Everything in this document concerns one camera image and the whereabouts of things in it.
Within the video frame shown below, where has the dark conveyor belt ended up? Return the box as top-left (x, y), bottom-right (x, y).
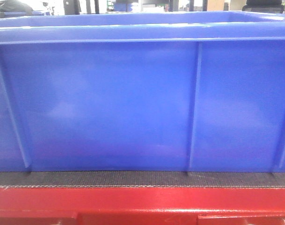
top-left (0, 171), bottom-right (285, 188)

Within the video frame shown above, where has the large blue plastic bin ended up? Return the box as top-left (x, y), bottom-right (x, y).
top-left (0, 11), bottom-right (285, 173)

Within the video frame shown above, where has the red conveyor frame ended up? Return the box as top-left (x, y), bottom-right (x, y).
top-left (0, 187), bottom-right (285, 225)

